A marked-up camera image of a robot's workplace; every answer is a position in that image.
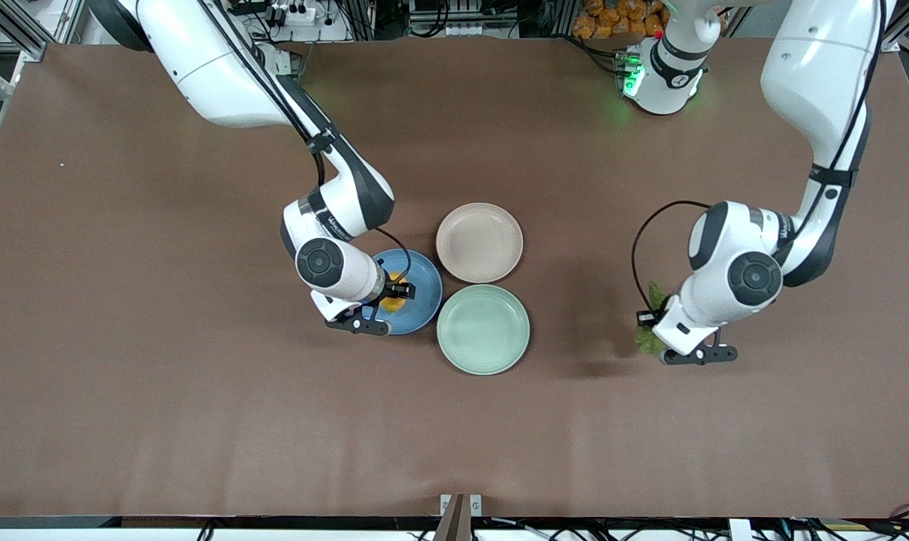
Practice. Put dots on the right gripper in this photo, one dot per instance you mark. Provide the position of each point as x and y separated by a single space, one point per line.
393 288

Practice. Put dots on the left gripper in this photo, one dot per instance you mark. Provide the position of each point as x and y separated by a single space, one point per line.
644 318

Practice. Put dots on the yellow lemon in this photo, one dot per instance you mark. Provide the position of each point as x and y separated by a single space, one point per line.
391 305

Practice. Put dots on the green lettuce leaf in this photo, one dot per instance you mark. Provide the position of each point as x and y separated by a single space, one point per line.
647 342

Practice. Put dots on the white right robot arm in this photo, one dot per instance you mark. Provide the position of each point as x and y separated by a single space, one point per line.
199 68

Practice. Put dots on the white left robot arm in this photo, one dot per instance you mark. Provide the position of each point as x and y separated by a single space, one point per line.
815 68

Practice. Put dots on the blue plate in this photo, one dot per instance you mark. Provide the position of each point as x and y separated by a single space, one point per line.
424 302

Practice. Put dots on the mint green plate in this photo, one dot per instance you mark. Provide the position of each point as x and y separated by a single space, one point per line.
483 329

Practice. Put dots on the beige plate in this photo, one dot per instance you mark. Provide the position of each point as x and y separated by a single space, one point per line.
479 242

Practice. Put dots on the grey mounting bar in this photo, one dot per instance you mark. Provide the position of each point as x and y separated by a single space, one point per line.
451 526

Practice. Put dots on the brown table cover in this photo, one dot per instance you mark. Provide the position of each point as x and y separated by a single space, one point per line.
199 421

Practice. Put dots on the white power strip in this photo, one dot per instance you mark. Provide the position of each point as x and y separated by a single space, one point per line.
297 13

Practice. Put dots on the bag of orange items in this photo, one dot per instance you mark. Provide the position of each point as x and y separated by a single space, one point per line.
612 19

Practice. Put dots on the silver metal bracket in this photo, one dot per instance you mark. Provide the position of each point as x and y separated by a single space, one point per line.
475 505

